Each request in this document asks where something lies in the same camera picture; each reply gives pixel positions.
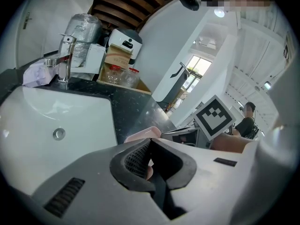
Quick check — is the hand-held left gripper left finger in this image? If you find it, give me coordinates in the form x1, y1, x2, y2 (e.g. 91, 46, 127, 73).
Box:
30, 138, 170, 225

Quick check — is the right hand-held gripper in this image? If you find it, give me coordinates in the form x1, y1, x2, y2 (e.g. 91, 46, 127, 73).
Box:
172, 94, 237, 150

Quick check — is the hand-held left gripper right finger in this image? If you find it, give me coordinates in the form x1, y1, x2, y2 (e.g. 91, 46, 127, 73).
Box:
151, 138, 260, 221

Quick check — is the pink plastic object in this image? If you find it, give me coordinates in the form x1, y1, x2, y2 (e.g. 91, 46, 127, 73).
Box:
123, 126, 162, 143

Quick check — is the person's right forearm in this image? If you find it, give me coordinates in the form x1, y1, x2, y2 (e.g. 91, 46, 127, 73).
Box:
211, 133, 249, 154

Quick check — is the window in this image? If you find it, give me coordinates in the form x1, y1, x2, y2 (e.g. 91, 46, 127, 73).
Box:
180, 54, 213, 96

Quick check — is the chrome sink drain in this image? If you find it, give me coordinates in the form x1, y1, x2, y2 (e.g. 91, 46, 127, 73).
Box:
52, 127, 67, 141

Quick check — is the person's white shirt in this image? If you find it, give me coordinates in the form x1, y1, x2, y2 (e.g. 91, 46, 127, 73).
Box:
256, 64, 300, 210

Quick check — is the white ceramic sink basin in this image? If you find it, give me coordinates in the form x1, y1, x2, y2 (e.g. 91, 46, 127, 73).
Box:
0, 85, 118, 196

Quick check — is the wooden tray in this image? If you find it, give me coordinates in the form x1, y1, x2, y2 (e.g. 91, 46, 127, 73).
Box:
96, 62, 152, 95

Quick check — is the glass jar with red lid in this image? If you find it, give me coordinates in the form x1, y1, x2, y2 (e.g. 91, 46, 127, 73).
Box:
102, 64, 125, 85
122, 67, 141, 89

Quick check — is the brown cardboard box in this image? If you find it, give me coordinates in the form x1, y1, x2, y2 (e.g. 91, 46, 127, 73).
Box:
103, 43, 134, 69

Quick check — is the white and grey appliance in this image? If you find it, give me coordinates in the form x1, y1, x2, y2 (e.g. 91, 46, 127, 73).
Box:
106, 27, 143, 66

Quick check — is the crumpled lavender cloth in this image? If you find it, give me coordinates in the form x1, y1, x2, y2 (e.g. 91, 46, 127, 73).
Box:
22, 63, 60, 88

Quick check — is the white cardboard box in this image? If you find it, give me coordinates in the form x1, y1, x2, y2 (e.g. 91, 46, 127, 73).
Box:
69, 43, 106, 75

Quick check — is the chrome faucet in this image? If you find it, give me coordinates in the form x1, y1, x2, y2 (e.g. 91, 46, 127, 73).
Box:
44, 33, 78, 90

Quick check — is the foil-wrapped silver cylinder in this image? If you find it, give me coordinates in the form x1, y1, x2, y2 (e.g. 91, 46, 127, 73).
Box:
62, 13, 103, 68

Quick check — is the white door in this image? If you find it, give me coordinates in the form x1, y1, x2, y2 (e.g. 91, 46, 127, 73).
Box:
13, 0, 71, 68

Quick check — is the framed wall picture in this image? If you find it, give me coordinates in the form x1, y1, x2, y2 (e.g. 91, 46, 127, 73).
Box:
283, 35, 291, 61

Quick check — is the brass door handle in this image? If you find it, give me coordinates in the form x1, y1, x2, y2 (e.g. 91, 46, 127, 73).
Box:
22, 12, 32, 30

